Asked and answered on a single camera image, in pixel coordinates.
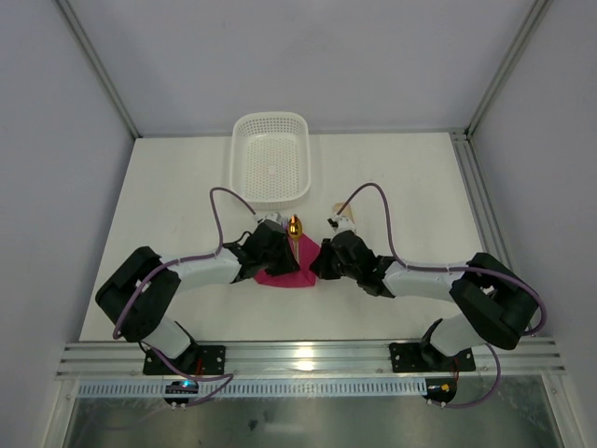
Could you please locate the gold spoon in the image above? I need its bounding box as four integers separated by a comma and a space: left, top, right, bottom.
287, 215, 303, 262

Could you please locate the magenta paper napkin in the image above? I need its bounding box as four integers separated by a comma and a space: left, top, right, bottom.
255, 234, 320, 288

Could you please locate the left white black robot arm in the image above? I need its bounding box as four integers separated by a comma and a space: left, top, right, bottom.
95, 219, 299, 377

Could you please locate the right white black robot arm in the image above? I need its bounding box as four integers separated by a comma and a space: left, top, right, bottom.
310, 231, 547, 371

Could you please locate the beige utensil tray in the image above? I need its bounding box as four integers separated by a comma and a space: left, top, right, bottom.
332, 203, 355, 224

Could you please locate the white perforated plastic basket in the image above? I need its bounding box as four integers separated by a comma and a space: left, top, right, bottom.
229, 111, 312, 211

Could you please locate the left black connector box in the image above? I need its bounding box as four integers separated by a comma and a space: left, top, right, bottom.
164, 380, 199, 410

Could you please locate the black connector box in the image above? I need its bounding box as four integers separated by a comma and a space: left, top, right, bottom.
423, 377, 457, 407
164, 380, 199, 410

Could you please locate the right black connector box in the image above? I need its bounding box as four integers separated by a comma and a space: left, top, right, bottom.
423, 377, 457, 407

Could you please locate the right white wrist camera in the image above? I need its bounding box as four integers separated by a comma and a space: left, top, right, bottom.
327, 214, 355, 234

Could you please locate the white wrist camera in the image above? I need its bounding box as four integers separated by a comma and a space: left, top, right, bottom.
327, 214, 355, 234
254, 211, 282, 225

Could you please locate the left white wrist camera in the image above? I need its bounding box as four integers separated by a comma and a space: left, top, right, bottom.
254, 211, 282, 225

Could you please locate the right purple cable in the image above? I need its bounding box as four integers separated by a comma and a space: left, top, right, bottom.
342, 182, 548, 410

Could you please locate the aluminium front rail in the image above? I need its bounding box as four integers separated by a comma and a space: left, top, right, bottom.
56, 337, 566, 380

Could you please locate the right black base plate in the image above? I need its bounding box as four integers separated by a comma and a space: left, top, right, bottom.
389, 342, 476, 373

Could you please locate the slotted white cable duct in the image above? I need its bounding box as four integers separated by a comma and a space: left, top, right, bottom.
76, 377, 426, 399

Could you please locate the right aluminium side rail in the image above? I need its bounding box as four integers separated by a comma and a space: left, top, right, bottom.
450, 130, 535, 337

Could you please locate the right aluminium frame post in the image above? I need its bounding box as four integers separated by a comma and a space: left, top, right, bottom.
465, 0, 553, 139

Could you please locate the aluminium frame post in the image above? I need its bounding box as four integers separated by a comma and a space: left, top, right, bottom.
54, 0, 142, 139
465, 0, 553, 139

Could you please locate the left aluminium frame post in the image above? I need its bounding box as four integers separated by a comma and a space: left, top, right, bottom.
54, 0, 142, 139

